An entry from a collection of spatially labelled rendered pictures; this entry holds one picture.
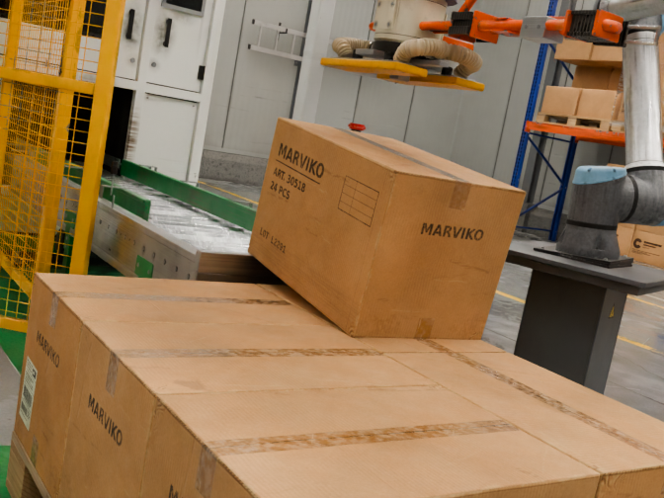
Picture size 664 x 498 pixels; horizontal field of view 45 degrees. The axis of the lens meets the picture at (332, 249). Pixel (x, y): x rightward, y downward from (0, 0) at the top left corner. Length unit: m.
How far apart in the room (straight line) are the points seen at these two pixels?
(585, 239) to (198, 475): 1.64
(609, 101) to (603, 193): 8.22
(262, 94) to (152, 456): 11.07
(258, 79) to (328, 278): 10.33
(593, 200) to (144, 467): 1.63
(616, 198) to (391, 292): 0.92
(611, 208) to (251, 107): 9.94
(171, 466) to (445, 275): 0.93
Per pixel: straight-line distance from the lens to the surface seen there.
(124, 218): 2.82
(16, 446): 2.13
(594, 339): 2.51
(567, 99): 11.15
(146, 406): 1.36
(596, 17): 1.69
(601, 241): 2.55
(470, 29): 1.94
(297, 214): 2.11
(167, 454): 1.28
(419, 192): 1.83
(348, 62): 2.11
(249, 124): 12.19
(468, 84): 2.09
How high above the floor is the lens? 1.00
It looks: 8 degrees down
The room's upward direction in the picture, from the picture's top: 10 degrees clockwise
